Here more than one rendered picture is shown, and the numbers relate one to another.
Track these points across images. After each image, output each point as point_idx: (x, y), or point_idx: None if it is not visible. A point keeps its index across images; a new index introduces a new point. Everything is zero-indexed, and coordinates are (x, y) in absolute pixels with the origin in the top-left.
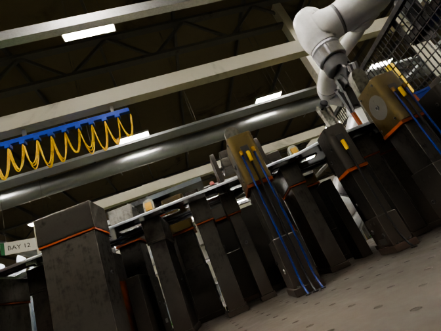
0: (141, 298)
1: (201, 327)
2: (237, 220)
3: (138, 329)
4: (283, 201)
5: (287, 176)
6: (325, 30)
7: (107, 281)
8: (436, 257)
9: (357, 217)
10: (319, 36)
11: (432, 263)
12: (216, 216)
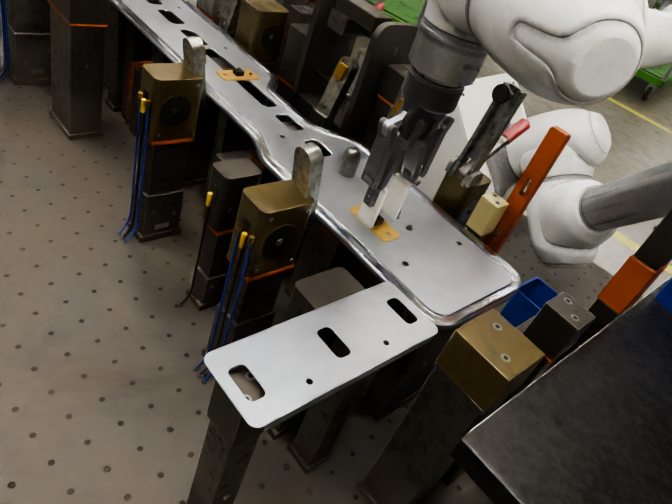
0: (136, 93)
1: None
2: (222, 119)
3: (130, 111)
4: None
5: (253, 142)
6: (440, 8)
7: (74, 75)
8: (58, 303)
9: (559, 254)
10: (430, 6)
11: (37, 298)
12: (283, 74)
